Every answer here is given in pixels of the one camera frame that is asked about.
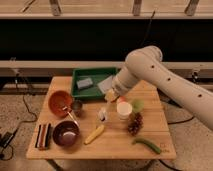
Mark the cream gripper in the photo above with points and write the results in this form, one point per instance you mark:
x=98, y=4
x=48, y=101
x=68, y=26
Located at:
x=111, y=95

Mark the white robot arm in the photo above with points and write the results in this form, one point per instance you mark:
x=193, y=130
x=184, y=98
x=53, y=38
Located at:
x=146, y=64

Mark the white cylindrical cup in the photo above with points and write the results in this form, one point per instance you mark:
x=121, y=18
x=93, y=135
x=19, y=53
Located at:
x=124, y=109

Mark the small metal cup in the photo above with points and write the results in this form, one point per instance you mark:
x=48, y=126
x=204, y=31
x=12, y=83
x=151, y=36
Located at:
x=77, y=107

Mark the orange peach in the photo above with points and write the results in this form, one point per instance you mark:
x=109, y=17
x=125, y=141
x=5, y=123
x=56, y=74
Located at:
x=121, y=99

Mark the white folded cloth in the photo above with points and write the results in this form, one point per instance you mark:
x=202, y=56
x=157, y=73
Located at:
x=105, y=85

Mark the green plastic tray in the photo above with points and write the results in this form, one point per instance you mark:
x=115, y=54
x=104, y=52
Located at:
x=97, y=75

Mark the green pear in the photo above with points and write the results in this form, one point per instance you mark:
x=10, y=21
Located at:
x=137, y=105

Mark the grey sponge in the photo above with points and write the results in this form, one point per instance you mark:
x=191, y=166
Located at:
x=85, y=83

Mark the brown grape bunch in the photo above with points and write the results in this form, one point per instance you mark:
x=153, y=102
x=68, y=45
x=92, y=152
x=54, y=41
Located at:
x=135, y=124

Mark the wooden table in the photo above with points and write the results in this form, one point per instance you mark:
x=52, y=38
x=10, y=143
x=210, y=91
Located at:
x=114, y=142

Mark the metal spoon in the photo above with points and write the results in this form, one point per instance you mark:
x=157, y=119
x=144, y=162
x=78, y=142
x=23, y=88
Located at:
x=71, y=116

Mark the green cucumber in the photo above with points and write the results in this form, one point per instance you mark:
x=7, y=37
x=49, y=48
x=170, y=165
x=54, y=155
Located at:
x=148, y=143

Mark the orange bowl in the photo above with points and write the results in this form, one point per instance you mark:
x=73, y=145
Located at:
x=57, y=101

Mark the dark purple bowl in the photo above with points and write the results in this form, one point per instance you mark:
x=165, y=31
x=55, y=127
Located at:
x=65, y=134

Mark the striped block eraser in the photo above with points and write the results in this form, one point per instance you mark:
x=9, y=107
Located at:
x=43, y=136

